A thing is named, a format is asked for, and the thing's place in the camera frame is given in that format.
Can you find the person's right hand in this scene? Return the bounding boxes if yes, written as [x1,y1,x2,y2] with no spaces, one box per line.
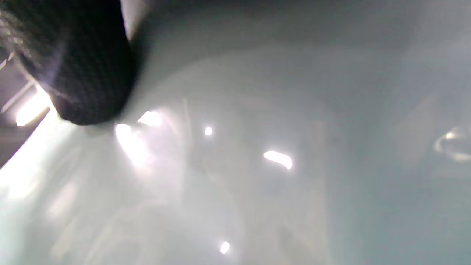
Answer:
[0,0,135,126]

